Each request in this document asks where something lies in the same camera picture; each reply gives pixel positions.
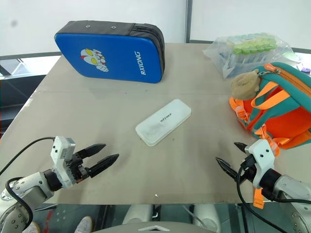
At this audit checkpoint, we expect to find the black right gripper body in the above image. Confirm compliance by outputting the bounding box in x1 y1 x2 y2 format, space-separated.
237 153 258 184

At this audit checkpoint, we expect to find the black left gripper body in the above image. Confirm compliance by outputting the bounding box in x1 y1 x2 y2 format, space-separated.
64 154 91 184

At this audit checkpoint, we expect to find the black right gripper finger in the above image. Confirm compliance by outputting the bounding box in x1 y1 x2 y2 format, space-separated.
215 157 241 181
233 142 248 154

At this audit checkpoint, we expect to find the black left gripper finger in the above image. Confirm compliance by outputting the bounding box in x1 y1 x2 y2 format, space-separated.
87 153 120 179
73 143 107 164

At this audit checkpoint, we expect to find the orange and teal backpack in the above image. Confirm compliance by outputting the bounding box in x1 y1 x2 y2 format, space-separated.
228 62 311 209

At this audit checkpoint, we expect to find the white rectangular case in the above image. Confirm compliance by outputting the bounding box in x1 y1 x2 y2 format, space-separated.
135 98 192 147

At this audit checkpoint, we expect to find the white rounded robot leg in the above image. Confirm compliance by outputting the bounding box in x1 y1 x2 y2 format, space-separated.
122 204 153 225
193 203 221 232

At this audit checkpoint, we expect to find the white sneaker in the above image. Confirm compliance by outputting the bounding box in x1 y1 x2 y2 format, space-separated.
23 221 41 233
74 216 96 233

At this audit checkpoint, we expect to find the brown plush toy pendant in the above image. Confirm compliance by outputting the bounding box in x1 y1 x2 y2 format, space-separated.
230 68 262 101

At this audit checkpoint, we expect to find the grey robot torso cover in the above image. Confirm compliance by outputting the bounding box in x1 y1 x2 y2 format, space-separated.
90 224 220 233

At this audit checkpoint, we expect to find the blue padded RXIONG bag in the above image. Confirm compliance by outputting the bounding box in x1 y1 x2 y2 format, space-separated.
53 20 166 84

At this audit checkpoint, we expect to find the clear bag of green-capped tubes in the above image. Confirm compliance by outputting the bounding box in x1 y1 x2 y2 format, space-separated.
202 31 296 80

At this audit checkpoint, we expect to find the dark vertical pole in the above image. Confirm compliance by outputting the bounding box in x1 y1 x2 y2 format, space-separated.
185 0 193 42

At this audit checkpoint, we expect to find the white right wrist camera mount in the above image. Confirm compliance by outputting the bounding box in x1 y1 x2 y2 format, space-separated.
244 139 276 190

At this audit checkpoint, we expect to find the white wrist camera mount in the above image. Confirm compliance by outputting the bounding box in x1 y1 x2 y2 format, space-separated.
244 139 276 190
50 135 77 189

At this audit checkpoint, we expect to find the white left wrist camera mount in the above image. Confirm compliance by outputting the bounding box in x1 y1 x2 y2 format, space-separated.
50 135 77 189

